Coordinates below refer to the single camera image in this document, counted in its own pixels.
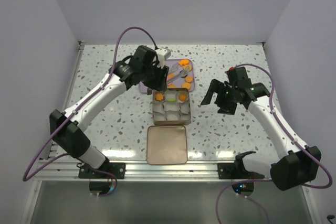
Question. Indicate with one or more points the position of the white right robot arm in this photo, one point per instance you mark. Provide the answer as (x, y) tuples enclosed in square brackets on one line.
[(296, 164)]

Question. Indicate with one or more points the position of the yellow round dotted cookie upper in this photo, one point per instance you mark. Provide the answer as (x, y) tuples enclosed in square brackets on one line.
[(189, 67)]

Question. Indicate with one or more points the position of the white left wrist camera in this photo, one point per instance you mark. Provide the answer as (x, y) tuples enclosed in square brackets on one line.
[(163, 54)]

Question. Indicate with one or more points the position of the orange flower cookie right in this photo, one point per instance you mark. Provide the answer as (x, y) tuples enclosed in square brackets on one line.
[(189, 79)]

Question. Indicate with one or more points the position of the orange swirl cookie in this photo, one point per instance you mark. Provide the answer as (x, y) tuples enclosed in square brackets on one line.
[(182, 97)]

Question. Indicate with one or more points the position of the gold cookie tin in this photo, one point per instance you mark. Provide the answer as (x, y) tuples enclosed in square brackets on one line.
[(171, 113)]

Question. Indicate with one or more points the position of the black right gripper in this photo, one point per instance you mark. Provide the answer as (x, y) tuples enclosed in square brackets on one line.
[(220, 95)]

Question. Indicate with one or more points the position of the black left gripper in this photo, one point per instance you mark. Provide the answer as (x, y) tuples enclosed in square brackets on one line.
[(156, 77)]

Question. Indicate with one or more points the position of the orange fish cookie top right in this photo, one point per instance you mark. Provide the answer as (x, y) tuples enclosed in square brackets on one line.
[(183, 62)]

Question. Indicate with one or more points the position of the orange maple leaf cookie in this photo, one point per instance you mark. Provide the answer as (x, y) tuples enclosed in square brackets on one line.
[(170, 78), (159, 97)]

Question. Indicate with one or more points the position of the yellow round dotted cookie lower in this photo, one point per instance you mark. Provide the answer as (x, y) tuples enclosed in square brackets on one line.
[(186, 85)]

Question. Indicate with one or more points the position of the lilac plastic tray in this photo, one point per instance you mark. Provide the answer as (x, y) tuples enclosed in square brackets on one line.
[(178, 83)]

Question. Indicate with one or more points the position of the aluminium front rail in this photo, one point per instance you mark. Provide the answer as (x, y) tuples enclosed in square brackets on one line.
[(135, 168)]

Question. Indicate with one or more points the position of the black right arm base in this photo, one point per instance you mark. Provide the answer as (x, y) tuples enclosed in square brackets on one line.
[(247, 165)]

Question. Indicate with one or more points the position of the yellow round dotted cookie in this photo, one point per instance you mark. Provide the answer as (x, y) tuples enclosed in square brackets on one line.
[(186, 85), (189, 67)]

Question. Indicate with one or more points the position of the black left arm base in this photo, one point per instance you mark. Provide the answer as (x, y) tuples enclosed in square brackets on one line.
[(114, 168)]

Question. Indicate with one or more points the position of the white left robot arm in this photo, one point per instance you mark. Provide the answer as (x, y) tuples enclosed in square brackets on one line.
[(67, 128)]

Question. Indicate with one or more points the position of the gold tin lid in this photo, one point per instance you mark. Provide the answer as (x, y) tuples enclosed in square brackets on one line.
[(166, 145)]

